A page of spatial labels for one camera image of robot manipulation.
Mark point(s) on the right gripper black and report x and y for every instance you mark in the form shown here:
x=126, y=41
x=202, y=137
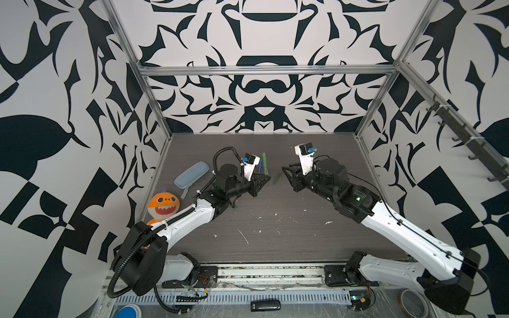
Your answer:
x=297, y=177

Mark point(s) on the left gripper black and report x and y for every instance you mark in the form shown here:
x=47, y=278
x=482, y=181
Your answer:
x=252, y=185

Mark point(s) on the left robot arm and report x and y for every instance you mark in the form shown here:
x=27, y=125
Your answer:
x=139, y=265

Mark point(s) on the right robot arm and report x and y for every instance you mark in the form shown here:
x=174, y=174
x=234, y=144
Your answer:
x=442, y=273

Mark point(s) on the light blue pencil case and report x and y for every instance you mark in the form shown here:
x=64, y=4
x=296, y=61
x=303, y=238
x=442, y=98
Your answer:
x=191, y=175

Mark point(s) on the orange shark plush toy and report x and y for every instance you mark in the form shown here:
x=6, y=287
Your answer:
x=162, y=206

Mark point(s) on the black rectangular device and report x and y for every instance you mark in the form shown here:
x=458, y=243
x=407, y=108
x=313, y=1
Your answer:
x=265, y=305

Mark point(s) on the tape roll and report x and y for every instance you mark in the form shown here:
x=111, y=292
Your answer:
x=413, y=304

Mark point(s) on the blue round lid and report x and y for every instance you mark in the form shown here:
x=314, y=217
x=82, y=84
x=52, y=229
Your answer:
x=129, y=311

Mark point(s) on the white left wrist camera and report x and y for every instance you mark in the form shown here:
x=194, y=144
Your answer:
x=249, y=163

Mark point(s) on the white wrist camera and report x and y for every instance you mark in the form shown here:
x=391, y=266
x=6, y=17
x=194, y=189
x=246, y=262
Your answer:
x=306, y=154
x=249, y=163

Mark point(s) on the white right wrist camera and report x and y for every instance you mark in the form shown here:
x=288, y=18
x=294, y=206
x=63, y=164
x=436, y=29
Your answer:
x=306, y=154

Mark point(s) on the wall hook rail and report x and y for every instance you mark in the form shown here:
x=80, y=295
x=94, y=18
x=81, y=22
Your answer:
x=466, y=135

